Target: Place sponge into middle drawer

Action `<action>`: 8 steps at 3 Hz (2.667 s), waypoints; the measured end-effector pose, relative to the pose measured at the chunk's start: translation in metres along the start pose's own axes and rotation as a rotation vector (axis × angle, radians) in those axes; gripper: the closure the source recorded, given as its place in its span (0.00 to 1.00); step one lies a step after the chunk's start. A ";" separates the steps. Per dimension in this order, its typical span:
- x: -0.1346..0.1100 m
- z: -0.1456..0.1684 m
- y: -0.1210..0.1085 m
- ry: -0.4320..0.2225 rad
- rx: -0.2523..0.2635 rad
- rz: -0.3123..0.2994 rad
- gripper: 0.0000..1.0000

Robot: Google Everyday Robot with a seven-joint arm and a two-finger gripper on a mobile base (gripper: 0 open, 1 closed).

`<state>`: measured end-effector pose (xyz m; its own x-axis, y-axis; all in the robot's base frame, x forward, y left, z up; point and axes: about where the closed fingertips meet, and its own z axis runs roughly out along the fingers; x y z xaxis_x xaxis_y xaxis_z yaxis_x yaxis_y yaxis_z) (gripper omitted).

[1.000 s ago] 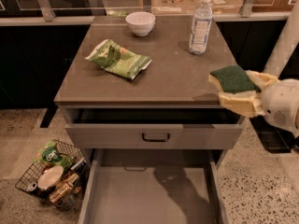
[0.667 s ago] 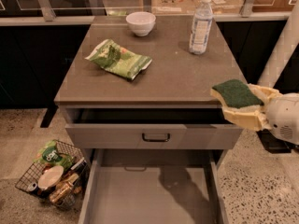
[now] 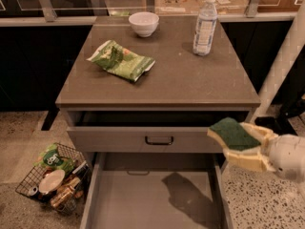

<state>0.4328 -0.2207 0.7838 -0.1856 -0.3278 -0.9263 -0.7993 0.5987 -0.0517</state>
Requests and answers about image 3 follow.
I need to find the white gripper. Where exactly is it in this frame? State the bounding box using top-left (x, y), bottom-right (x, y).
top-left (223, 122), bottom-right (305, 183)

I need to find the green and yellow sponge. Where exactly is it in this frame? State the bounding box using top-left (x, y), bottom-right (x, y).
top-left (208, 117), bottom-right (260, 151)

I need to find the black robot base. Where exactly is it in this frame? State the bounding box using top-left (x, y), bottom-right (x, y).
top-left (254, 95), bottom-right (305, 136)

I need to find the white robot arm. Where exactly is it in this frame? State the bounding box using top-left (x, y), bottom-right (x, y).
top-left (223, 1), bottom-right (305, 196)

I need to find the grey drawer cabinet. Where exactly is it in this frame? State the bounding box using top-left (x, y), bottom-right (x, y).
top-left (54, 14), bottom-right (261, 229)

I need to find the grey middle drawer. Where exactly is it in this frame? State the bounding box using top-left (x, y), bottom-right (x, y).
top-left (80, 153), bottom-right (234, 229)

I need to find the grey drawer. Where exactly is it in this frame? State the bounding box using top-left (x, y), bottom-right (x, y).
top-left (68, 111), bottom-right (248, 153)
top-left (80, 153), bottom-right (234, 229)

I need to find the grey top drawer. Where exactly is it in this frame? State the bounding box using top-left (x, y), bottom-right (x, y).
top-left (68, 111), bottom-right (248, 153)

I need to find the clear plastic water bottle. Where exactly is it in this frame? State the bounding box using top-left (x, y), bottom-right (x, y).
top-left (193, 0), bottom-right (217, 56)

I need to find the white ceramic bowl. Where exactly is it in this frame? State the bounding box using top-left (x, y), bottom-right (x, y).
top-left (129, 11), bottom-right (159, 37)

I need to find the green snack bag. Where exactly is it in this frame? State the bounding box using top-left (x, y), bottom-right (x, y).
top-left (88, 40), bottom-right (155, 82)

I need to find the brown bottle in basket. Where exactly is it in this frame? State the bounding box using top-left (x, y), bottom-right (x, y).
top-left (51, 186), bottom-right (75, 209)

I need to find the green chip bag in basket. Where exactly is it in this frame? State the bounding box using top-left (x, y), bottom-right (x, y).
top-left (33, 143), bottom-right (74, 174)

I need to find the white bowl in basket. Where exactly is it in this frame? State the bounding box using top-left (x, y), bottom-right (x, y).
top-left (39, 170), bottom-right (65, 194)

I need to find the soda can in basket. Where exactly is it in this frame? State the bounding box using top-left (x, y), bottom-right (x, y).
top-left (28, 186), bottom-right (39, 198)

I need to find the black wire basket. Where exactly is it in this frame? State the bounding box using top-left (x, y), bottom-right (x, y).
top-left (15, 143), bottom-right (92, 215)

